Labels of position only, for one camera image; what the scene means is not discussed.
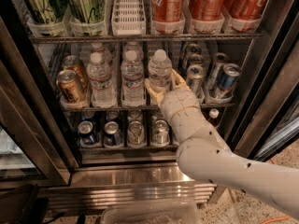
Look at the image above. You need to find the fridge door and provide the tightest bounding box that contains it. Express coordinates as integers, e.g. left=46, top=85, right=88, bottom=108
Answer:
left=0, top=19, right=78, bottom=189
left=221, top=0, right=299, bottom=161

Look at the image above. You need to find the rear water bottle middle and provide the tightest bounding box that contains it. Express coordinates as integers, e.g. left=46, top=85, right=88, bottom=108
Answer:
left=122, top=41, right=144, bottom=60

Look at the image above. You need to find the blue pepsi can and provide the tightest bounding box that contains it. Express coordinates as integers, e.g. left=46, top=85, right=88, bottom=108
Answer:
left=78, top=121, right=98, bottom=145
left=104, top=121, right=123, bottom=147

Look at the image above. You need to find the middle wire shelf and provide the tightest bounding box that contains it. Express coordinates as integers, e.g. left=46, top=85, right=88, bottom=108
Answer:
left=62, top=103, right=236, bottom=112

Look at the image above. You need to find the rear water bottle left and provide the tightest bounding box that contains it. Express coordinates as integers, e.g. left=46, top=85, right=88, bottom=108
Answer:
left=92, top=42, right=112, bottom=63

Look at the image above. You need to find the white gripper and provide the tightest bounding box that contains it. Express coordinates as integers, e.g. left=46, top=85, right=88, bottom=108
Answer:
left=144, top=69, right=201, bottom=121

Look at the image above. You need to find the red cola can left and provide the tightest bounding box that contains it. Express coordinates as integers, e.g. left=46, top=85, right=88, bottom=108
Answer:
left=151, top=0, right=184, bottom=22

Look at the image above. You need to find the clear plastic bin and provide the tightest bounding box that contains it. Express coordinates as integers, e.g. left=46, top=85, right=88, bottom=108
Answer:
left=101, top=201, right=201, bottom=224

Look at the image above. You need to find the blue pepsi can right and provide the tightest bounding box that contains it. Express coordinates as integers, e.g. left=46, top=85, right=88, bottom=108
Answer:
left=104, top=121, right=123, bottom=147

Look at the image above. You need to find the silver green can middle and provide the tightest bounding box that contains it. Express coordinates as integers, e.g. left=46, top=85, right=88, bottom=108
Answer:
left=151, top=119, right=169, bottom=145

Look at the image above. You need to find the orange cable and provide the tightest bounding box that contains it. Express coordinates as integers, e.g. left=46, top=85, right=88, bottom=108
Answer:
left=261, top=216, right=291, bottom=224

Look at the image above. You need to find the red cola can middle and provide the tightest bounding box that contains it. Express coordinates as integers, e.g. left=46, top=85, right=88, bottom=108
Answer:
left=189, top=0, right=224, bottom=21

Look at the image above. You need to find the wire shelf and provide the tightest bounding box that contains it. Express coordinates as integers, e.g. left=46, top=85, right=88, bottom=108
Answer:
left=29, top=33, right=263, bottom=44
left=62, top=103, right=236, bottom=112

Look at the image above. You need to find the top wire shelf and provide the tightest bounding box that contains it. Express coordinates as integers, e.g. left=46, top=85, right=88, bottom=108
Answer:
left=29, top=33, right=263, bottom=44

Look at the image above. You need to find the blue silver can front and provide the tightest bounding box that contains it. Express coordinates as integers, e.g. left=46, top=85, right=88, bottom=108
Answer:
left=213, top=63, right=241, bottom=99

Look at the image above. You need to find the gold can front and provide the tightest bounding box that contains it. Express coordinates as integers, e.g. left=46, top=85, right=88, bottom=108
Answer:
left=56, top=69, right=86, bottom=104

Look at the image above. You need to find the gold can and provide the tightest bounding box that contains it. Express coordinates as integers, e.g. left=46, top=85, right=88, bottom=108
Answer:
left=56, top=69, right=86, bottom=104
left=62, top=55, right=88, bottom=90

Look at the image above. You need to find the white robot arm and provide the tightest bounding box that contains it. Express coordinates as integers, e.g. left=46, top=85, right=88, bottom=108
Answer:
left=144, top=72, right=299, bottom=219

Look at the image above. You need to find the blue pepsi can left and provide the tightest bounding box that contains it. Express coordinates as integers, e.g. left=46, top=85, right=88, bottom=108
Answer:
left=78, top=121, right=98, bottom=145

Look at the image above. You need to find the fridge door left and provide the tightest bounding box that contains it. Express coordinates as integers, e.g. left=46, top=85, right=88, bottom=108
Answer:
left=0, top=19, right=78, bottom=189

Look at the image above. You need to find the gold can rear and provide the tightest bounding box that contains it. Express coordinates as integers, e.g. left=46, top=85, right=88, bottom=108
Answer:
left=62, top=55, right=88, bottom=90

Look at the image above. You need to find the clear water bottle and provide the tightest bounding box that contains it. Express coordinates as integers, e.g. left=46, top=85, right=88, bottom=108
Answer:
left=87, top=52, right=116, bottom=108
left=148, top=49, right=172, bottom=92
left=121, top=50, right=145, bottom=106

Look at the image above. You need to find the fridge door right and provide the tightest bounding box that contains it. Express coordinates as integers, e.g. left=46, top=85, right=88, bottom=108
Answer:
left=221, top=0, right=299, bottom=161

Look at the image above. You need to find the green can right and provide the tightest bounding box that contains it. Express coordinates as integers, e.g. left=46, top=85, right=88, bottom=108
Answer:
left=68, top=0, right=105, bottom=24

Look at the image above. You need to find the brown drink bottle white cap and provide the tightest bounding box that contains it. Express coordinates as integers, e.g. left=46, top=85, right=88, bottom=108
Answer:
left=207, top=108, right=220, bottom=127

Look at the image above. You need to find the silver green can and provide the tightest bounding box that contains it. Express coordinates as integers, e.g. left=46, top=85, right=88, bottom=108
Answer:
left=151, top=119, right=169, bottom=145
left=127, top=120, right=145, bottom=146

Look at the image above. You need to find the silver can right rear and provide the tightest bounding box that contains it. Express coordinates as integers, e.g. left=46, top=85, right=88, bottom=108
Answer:
left=206, top=52, right=230, bottom=90

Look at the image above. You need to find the silver green can left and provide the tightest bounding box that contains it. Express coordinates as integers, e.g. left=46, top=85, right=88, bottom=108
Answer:
left=127, top=120, right=145, bottom=146

